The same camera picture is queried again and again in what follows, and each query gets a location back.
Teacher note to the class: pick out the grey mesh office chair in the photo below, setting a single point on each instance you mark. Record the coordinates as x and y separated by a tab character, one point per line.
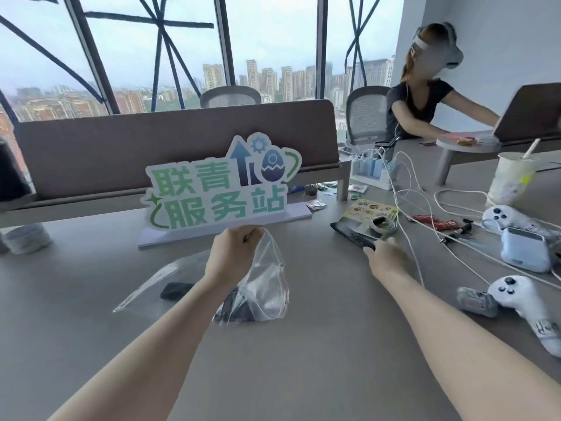
230	96
367	113

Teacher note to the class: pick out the small foil packet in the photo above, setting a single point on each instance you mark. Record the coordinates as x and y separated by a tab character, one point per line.
316	205

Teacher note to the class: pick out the plastic drink cup with straw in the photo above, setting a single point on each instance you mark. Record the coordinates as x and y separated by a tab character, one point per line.
510	179

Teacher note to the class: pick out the black flat device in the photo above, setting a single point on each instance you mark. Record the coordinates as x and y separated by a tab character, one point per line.
350	234

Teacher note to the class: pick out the green and white standing sign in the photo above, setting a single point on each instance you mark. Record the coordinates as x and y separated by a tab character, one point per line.
210	192

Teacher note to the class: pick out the black item in zip bag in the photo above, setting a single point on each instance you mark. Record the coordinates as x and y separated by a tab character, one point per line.
234	307

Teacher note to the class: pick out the long brown desk divider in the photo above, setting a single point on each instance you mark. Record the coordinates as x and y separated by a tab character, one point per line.
131	144

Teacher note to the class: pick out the light blue device box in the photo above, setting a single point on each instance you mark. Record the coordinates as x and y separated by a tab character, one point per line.
523	249

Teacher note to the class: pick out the clear zip plastic bag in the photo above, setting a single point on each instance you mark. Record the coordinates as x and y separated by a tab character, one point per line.
267	280

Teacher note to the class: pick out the white charging dock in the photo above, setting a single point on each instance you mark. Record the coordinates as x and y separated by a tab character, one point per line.
372	170

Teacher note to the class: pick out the red snack packet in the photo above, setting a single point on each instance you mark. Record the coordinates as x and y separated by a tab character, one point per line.
438	223

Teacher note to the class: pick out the flat clear plastic bag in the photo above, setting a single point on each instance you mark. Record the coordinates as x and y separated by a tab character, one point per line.
144	289

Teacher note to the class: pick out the small green white packet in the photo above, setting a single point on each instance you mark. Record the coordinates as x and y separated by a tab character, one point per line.
358	190

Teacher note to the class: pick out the small black flat item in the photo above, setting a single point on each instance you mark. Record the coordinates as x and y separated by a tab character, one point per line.
176	291

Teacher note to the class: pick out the round grey tape roll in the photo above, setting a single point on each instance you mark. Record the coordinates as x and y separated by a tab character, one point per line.
382	224

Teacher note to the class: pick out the white headset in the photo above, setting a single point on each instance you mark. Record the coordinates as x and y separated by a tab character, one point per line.
449	54

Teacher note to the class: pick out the small dark cup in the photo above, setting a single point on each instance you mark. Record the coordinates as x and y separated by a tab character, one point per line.
311	191

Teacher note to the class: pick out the white game controller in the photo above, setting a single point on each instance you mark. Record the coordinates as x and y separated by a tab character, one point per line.
521	298
504	217

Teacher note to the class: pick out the person's left forearm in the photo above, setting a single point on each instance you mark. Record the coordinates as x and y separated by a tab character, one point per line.
153	346

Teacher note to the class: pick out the person's right forearm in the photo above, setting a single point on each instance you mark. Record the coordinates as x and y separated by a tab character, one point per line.
456	341

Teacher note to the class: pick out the person's left fingers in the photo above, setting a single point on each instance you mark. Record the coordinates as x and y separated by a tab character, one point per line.
250	233

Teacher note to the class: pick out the colourful printed leaflet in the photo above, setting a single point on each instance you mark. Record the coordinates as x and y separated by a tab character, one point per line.
361	210

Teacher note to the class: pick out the person's right fingers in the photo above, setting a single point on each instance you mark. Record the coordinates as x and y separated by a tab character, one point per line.
380	250

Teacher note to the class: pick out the person's right hand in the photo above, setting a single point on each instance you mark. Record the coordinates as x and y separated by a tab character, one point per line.
392	265

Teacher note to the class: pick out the person's left hand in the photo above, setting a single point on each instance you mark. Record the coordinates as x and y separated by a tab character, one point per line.
228	258

